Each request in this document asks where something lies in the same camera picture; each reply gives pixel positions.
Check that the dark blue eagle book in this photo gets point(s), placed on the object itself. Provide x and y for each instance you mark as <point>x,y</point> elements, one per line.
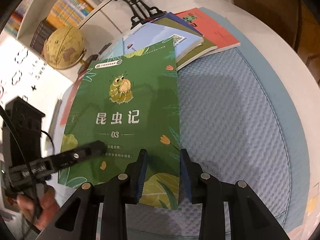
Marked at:
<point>173,21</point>

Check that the white bookshelf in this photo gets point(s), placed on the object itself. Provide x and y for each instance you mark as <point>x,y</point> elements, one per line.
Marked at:
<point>33,21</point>

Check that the antique yellow desk globe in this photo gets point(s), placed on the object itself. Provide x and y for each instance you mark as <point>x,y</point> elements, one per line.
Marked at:
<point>64,48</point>

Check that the coral red book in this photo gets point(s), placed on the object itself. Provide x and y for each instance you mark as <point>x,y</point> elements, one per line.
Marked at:
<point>210,29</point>

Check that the light blue bottom book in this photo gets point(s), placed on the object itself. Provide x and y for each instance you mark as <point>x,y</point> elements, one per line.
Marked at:
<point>114,49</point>

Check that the teal mantis insect book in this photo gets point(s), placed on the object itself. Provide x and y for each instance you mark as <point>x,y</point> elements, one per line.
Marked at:
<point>54,118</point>

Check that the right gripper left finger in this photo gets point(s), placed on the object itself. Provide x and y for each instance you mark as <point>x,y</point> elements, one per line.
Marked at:
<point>100,210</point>

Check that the olive green book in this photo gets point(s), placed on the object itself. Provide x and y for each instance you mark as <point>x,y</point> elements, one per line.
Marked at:
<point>198,51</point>

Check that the light blue back cover book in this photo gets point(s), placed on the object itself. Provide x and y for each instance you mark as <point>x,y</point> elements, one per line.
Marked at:
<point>151,33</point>

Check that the red fairy tale book 01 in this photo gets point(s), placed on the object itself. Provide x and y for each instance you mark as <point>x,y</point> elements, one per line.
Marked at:
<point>67,101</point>

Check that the small black metal ornament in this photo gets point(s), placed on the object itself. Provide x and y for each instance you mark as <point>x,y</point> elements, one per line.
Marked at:
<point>96,56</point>

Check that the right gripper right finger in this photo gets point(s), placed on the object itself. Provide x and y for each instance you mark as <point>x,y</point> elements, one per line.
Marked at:
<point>248,215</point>

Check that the green insect book 03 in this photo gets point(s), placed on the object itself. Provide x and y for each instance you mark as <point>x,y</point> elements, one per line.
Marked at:
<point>129,103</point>

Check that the dark wooden cabinet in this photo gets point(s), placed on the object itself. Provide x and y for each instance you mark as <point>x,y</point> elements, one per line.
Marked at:
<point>294,22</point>

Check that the blue quilted table mat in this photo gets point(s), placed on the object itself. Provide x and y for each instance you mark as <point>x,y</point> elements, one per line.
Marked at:
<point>239,123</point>

